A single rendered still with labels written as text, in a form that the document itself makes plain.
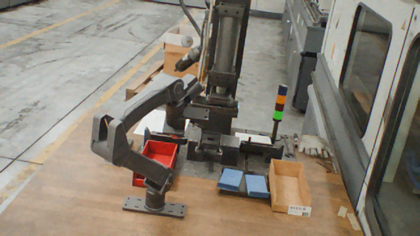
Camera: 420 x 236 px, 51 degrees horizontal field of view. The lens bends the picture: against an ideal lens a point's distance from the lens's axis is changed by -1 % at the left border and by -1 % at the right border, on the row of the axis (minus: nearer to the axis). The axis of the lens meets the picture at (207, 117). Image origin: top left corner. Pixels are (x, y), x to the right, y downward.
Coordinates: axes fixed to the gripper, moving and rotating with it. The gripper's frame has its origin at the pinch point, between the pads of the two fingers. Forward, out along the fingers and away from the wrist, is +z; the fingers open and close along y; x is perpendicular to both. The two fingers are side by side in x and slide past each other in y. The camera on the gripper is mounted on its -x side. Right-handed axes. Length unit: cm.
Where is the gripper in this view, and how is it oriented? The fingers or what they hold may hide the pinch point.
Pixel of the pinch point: (174, 136)
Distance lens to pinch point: 146.2
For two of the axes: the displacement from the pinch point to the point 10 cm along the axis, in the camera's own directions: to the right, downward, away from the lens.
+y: 1.0, -7.9, 6.0
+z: -0.5, 6.0, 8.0
